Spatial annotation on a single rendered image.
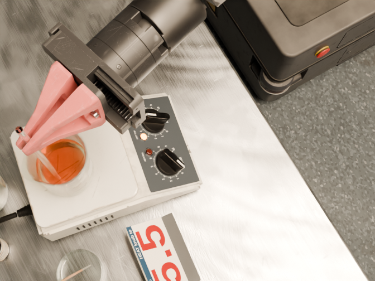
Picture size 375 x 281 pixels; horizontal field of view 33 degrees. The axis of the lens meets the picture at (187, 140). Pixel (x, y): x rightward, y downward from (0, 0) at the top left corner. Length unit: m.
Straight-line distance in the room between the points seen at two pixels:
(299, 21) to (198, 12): 0.77
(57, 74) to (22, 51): 0.34
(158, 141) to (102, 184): 0.10
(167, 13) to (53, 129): 0.14
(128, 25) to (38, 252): 0.35
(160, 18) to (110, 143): 0.21
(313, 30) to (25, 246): 0.77
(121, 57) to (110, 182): 0.21
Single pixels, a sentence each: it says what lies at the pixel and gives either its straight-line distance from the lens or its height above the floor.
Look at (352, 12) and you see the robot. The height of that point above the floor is 0.36.
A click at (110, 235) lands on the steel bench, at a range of 0.79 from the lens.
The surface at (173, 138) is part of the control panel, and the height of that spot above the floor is 0.79.
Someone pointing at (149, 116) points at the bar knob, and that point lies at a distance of 0.75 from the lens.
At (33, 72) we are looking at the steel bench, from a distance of 0.86.
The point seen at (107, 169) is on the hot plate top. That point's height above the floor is 0.84.
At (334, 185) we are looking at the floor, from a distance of 1.62.
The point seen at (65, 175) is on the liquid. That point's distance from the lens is 0.68.
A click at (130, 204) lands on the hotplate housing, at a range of 0.73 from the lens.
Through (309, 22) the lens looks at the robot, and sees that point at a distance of 1.33.
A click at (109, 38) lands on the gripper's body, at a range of 0.55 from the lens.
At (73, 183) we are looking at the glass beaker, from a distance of 0.65.
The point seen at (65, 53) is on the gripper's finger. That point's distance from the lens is 0.54.
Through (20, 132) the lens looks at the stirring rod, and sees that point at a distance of 0.52.
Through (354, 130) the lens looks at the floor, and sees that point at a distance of 1.66.
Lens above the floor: 1.53
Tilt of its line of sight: 75 degrees down
